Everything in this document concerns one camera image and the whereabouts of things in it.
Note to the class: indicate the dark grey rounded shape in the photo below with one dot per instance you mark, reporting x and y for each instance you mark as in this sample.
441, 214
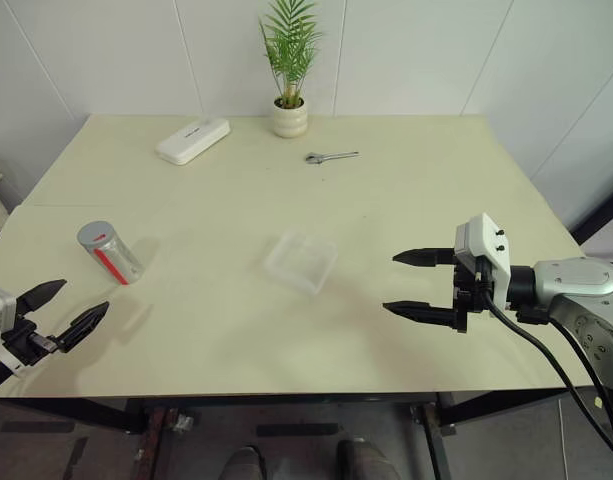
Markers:
361, 460
243, 465

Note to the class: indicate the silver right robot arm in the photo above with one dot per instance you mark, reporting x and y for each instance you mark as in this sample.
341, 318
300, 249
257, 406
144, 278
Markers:
576, 280

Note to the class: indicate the green plant in white pot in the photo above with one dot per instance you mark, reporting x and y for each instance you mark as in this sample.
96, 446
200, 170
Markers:
289, 120

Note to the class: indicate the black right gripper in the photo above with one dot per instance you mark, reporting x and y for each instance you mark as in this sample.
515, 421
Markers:
471, 290

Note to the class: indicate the silver wrench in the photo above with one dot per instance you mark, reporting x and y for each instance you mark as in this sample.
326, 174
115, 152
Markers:
331, 156

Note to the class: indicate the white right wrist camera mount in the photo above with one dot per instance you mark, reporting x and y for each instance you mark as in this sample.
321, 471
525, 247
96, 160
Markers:
486, 235

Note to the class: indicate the black metal table frame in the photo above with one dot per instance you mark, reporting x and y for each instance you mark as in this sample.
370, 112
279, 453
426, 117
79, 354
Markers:
435, 450

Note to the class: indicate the white rectangular case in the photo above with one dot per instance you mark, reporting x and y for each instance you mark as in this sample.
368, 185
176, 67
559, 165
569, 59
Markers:
192, 139

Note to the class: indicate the grey table caster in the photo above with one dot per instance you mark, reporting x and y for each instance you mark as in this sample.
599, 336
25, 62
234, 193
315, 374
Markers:
182, 422

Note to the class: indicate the clear plastic container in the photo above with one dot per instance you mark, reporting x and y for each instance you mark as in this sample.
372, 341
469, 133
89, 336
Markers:
301, 260

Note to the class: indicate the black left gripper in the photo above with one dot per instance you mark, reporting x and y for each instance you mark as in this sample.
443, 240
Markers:
28, 342

